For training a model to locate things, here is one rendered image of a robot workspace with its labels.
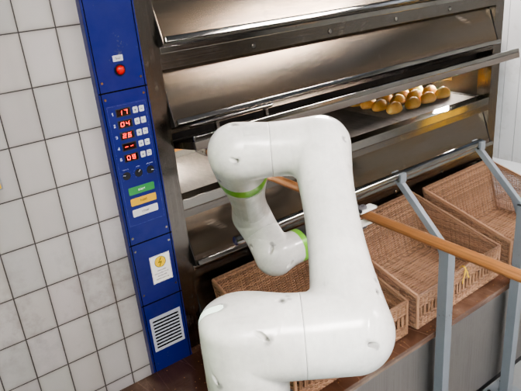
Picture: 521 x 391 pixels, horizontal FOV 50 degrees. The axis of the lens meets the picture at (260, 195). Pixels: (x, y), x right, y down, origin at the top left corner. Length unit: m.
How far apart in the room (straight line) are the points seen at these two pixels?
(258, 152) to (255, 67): 0.99
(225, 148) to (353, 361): 0.47
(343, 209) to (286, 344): 0.27
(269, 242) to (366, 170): 1.13
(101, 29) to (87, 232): 0.62
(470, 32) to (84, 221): 1.97
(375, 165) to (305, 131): 1.49
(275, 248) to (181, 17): 0.81
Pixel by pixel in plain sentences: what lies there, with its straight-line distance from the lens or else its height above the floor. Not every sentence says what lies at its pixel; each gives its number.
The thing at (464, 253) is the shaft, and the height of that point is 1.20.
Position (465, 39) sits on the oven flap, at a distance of 2.86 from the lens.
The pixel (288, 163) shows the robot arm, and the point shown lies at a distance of 1.07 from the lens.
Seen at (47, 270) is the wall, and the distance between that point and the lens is 1.84.
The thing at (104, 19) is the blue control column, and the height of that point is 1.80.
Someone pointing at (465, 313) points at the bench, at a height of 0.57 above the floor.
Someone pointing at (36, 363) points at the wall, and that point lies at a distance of 1.98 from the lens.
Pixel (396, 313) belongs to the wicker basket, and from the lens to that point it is 2.12.
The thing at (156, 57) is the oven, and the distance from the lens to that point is 1.82.
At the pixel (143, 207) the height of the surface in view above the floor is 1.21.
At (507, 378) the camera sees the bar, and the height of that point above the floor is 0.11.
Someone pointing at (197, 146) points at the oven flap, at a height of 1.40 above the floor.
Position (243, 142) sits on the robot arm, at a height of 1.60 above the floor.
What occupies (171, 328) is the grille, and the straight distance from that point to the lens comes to 2.09.
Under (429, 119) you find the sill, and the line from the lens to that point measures 2.76.
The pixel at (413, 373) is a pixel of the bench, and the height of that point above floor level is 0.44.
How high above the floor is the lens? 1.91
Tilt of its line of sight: 23 degrees down
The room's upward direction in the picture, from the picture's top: 5 degrees counter-clockwise
